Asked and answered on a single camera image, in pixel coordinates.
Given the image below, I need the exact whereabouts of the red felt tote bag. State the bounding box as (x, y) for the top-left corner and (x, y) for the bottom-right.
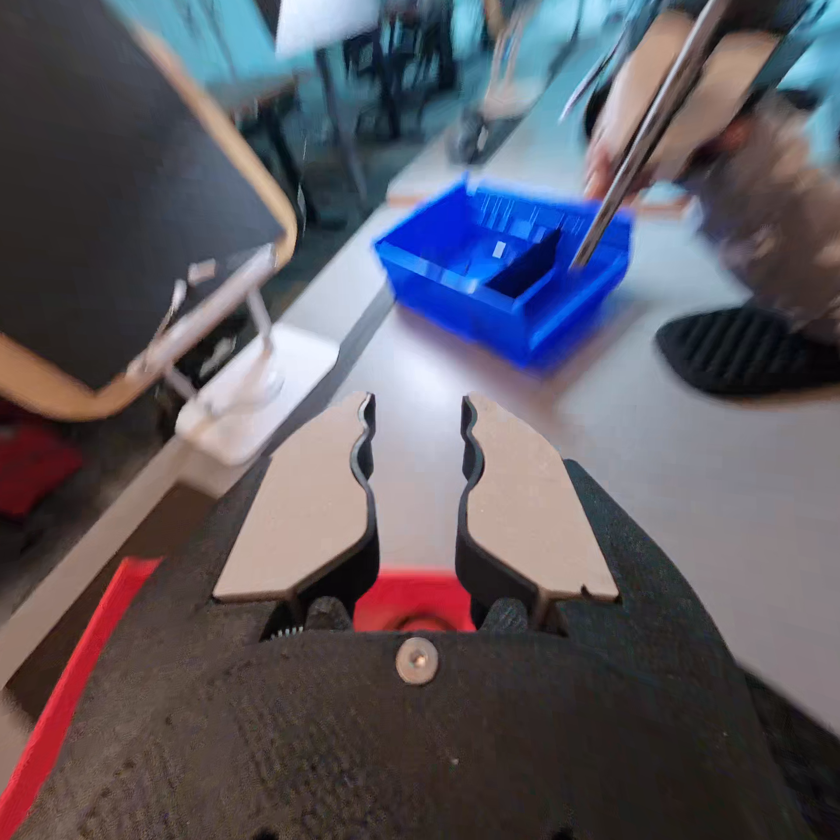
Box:
(0, 420), (85, 521)

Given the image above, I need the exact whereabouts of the blue storage bin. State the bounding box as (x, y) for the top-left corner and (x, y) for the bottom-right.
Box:
(374, 172), (636, 368)

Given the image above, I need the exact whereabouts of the grey usb hub black cable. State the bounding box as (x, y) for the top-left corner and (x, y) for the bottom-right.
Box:
(567, 0), (732, 271)

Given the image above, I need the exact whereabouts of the small red storage bin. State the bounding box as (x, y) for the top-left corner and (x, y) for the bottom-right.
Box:
(0, 556), (475, 831)

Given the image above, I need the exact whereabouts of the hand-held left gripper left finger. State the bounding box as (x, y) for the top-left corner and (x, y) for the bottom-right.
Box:
(211, 392), (382, 618)

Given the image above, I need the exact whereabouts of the black wood-edged board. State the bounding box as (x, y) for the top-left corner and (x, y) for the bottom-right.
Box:
(0, 0), (299, 421)

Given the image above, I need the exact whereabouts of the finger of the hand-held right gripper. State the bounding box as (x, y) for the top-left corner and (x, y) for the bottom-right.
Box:
(637, 29), (785, 194)
(586, 46), (677, 201)

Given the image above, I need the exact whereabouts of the black bin divider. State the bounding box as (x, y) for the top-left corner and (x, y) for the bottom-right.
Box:
(486, 228), (564, 298)

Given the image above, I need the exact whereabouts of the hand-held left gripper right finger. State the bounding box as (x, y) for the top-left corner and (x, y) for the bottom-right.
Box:
(455, 392), (621, 627)

